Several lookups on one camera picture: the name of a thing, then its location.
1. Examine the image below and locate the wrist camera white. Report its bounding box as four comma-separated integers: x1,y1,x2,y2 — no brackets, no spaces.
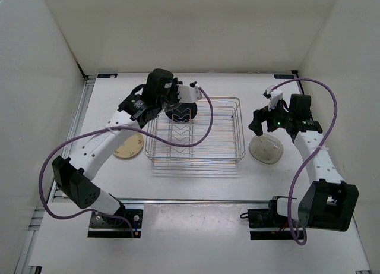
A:
263,86,283,111
177,81,202,103

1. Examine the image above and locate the black round plate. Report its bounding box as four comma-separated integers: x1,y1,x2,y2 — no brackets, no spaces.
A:
165,103,198,123

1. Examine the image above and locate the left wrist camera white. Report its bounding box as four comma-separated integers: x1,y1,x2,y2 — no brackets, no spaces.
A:
177,81,202,103

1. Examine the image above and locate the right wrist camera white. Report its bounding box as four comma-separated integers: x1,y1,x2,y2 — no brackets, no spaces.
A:
263,86,283,111

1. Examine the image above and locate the left blue corner label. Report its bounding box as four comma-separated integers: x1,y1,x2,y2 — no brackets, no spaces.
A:
97,73,118,78

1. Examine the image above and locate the beige ceramic plate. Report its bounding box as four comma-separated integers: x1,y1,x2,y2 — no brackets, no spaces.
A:
113,133,144,159

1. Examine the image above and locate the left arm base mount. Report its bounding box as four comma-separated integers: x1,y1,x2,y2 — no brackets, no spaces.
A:
87,205,144,239

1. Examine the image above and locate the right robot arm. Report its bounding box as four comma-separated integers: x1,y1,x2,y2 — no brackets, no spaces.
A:
249,89,359,231

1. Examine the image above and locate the right blue corner label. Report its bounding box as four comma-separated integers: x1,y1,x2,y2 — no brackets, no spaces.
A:
274,74,295,80

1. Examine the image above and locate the blue corner label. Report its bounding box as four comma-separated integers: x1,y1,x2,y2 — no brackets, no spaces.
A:
274,74,295,80
97,73,118,78

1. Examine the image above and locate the wire dish rack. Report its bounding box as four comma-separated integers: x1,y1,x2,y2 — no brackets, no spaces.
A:
145,96,245,163

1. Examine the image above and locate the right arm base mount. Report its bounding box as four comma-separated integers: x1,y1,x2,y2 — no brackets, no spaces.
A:
240,207,293,241

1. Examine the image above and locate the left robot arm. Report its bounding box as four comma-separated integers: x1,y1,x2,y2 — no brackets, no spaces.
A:
52,68,179,226

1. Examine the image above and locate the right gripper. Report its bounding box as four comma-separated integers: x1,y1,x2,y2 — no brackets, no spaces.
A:
248,98,293,136

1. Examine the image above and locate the clear glass plate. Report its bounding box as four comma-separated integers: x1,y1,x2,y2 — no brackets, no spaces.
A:
163,103,189,112
248,134,284,165

